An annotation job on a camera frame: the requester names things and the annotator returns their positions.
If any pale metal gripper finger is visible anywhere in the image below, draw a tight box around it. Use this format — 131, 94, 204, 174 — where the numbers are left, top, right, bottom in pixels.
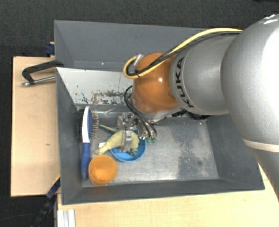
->
121, 130, 128, 153
126, 131, 134, 152

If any yellow and green soft toy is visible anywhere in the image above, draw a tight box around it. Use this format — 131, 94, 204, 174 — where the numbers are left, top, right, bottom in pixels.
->
94, 124, 140, 157

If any blue round plate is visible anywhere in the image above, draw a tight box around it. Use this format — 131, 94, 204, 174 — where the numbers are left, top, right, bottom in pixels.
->
109, 126, 147, 163

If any orange cup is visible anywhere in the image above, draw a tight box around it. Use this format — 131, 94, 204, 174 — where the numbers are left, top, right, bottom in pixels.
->
88, 155, 119, 187

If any blue and white hairbrush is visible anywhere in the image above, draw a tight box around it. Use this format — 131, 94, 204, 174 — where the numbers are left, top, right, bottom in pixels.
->
75, 105, 100, 182

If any grey metal bin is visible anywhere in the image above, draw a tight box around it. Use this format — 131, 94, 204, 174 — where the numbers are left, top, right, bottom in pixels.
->
53, 19, 265, 205

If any pale wood flat board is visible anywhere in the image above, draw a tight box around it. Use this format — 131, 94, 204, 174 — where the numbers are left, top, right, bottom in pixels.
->
10, 55, 61, 198

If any black cylinder on white bracket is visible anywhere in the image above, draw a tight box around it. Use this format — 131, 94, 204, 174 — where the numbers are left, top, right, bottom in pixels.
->
164, 109, 190, 122

